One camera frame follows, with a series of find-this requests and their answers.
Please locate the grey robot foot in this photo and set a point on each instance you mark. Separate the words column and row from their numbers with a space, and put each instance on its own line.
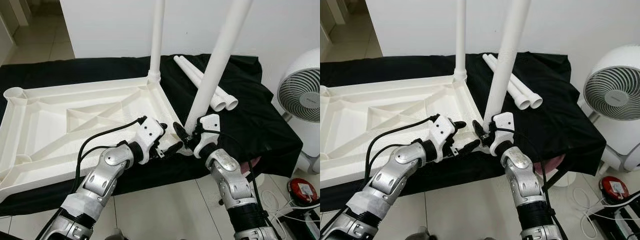
column 423, row 234
column 116, row 234

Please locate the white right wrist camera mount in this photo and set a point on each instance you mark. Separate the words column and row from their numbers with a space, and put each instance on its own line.
column 501, row 125
column 207, row 127

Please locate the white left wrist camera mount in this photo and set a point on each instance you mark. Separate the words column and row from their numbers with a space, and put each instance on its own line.
column 150, row 132
column 442, row 131

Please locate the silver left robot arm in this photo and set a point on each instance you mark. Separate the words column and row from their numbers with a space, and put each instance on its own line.
column 395, row 180
column 100, row 180

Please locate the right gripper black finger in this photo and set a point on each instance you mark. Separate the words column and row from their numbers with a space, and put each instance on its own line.
column 478, row 129
column 180, row 131

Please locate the white green plastic tool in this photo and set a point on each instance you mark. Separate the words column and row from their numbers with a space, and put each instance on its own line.
column 307, row 224
column 624, row 220

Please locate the pink white round stool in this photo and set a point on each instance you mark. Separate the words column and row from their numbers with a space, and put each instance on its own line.
column 555, row 162
column 252, row 164

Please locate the black metal floor rack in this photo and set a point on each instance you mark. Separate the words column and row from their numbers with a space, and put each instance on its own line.
column 300, row 232
column 605, row 230

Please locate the white plastic children table top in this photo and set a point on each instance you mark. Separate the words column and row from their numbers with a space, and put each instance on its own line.
column 50, row 125
column 360, row 125

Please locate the red floor object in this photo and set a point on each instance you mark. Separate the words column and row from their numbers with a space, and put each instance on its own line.
column 614, row 188
column 302, row 190

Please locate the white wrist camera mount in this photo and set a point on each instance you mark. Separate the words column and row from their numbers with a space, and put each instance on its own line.
column 442, row 131
column 150, row 132
column 207, row 127
column 501, row 125

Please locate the white standing fan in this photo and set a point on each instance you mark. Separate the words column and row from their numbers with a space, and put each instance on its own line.
column 612, row 90
column 300, row 95

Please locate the black table cloth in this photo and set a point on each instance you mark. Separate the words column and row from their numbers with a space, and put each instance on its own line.
column 560, row 130
column 260, row 130

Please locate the white plastic table leg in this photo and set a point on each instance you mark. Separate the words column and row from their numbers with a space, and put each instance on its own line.
column 217, row 60
column 218, row 104
column 460, row 40
column 522, row 103
column 156, row 40
column 231, row 102
column 536, row 101
column 507, row 60

